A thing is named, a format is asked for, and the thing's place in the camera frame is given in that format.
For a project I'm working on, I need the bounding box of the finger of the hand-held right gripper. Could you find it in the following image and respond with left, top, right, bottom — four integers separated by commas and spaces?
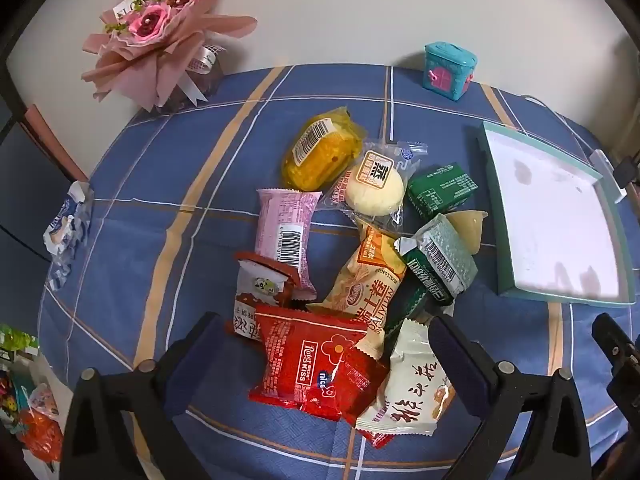
591, 312, 635, 361

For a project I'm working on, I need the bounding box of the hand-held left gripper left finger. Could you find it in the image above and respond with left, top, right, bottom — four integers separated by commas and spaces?
59, 311, 223, 480

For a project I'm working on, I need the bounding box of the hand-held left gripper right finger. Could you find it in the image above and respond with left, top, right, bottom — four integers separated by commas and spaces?
429, 314, 593, 480

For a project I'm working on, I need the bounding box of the white packet with red characters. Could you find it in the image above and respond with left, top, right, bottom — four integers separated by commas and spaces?
355, 319, 456, 438

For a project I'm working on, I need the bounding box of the brown and white snack packet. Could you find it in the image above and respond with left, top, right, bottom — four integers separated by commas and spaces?
226, 251, 301, 343

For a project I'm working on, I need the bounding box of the small red snack packet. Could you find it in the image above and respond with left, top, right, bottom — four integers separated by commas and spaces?
320, 344, 397, 448

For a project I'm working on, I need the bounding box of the large red snack packet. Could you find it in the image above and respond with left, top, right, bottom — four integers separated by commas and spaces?
248, 304, 368, 413

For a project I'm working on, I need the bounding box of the green and silver snack packet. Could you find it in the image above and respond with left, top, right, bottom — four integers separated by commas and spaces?
395, 213, 479, 306

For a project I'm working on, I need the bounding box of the beige and orange snack packet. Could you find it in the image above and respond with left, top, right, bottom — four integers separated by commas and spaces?
306, 220, 408, 361

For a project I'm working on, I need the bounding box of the pale jelly cup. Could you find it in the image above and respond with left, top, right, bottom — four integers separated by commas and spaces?
444, 210, 488, 251

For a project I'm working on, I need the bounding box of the teal and white cardboard tray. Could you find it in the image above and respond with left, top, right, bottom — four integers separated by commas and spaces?
475, 121, 637, 307

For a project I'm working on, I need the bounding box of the pink snack packet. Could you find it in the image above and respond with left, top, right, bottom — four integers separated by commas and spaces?
255, 187, 323, 301

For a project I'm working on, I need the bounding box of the plain green snack packet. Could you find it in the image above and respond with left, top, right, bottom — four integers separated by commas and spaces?
406, 162, 479, 219

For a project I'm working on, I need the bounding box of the clear packet with white bun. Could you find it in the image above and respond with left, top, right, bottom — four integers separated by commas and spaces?
320, 137, 429, 228

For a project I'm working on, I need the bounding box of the yellow snack packet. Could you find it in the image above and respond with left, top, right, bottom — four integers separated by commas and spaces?
281, 106, 364, 192

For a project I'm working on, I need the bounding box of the blue plaid tablecloth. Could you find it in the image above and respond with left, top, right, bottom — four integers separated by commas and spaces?
37, 64, 640, 480

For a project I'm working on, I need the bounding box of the black adapter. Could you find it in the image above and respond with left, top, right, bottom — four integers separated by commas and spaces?
611, 156, 640, 188

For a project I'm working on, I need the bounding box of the white power strip with plug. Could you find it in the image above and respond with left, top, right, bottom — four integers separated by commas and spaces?
589, 149, 628, 203

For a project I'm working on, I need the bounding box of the plastic bag of colourful packets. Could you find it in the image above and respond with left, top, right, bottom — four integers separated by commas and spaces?
0, 324, 66, 476

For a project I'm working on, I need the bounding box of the crumpled white and blue wrapper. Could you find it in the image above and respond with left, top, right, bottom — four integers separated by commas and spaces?
42, 181, 95, 291

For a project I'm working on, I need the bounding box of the teal toy box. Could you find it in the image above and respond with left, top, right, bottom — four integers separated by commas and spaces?
420, 42, 476, 97

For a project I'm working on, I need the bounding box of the pink paper flower bouquet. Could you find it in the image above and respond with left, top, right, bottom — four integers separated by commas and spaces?
81, 0, 258, 111

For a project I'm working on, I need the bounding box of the white cable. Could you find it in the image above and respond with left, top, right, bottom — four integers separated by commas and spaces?
522, 94, 596, 153

